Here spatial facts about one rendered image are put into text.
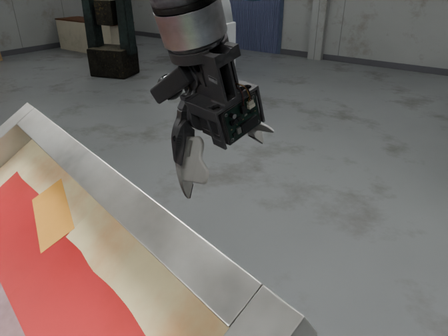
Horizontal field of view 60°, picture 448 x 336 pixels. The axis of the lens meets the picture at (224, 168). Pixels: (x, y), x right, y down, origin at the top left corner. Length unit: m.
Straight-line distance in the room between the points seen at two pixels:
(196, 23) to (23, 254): 0.33
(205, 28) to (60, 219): 0.28
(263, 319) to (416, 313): 2.35
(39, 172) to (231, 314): 0.41
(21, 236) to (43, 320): 0.14
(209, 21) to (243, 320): 0.29
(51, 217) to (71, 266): 0.09
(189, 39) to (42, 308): 0.32
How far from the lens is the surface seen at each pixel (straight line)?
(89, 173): 0.47
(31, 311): 0.47
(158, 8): 0.43
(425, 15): 8.29
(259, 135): 0.59
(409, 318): 2.56
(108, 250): 0.43
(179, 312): 0.35
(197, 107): 0.46
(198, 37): 0.43
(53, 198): 0.55
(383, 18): 8.45
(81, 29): 9.83
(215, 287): 0.30
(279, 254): 2.76
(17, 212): 0.59
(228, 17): 6.92
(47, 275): 0.48
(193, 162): 0.51
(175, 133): 0.50
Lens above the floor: 1.76
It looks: 27 degrees down
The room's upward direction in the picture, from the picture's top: straight up
